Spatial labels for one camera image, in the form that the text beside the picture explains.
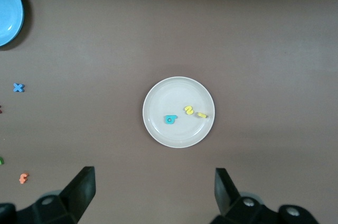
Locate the yellow foam letter s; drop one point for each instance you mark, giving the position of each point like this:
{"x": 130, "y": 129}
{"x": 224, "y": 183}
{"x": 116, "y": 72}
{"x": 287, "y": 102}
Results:
{"x": 189, "y": 110}

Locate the teal foam letter b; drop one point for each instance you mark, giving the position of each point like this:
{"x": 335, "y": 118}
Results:
{"x": 170, "y": 119}

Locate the green foam letter u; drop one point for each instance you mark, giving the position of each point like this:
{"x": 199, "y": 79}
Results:
{"x": 1, "y": 160}

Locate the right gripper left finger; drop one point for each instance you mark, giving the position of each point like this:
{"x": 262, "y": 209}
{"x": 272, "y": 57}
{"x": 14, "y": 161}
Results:
{"x": 76, "y": 197}

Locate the beige brown plate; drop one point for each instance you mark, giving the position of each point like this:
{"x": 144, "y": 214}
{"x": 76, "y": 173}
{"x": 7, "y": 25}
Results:
{"x": 171, "y": 94}

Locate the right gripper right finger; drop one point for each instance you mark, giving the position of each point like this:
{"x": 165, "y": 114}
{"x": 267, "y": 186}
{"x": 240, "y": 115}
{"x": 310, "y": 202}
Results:
{"x": 227, "y": 200}

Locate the yellow foam letter u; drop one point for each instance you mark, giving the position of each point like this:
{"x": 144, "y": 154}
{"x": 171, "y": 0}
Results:
{"x": 202, "y": 115}

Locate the brown table cover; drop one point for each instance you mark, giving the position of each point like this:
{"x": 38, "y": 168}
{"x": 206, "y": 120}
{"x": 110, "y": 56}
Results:
{"x": 237, "y": 36}

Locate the orange foam letter t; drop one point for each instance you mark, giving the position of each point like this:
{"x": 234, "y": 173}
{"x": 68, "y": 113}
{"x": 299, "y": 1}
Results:
{"x": 23, "y": 178}

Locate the blue plate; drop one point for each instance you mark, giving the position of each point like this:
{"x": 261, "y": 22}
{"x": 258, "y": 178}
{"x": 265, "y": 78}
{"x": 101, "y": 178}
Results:
{"x": 8, "y": 10}

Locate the blue foam letter x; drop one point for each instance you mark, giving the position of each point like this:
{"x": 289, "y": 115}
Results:
{"x": 18, "y": 87}

